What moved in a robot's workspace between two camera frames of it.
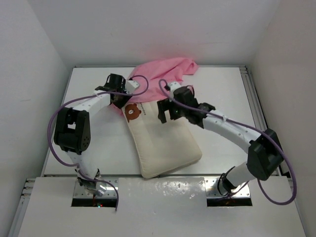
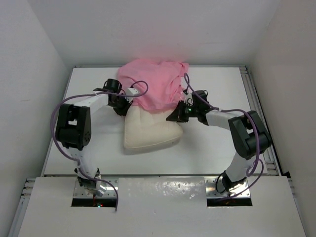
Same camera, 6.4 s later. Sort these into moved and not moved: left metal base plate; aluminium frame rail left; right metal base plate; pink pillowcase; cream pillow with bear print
Moved: cream pillow with bear print; pink pillowcase
Not moved: right metal base plate; aluminium frame rail left; left metal base plate
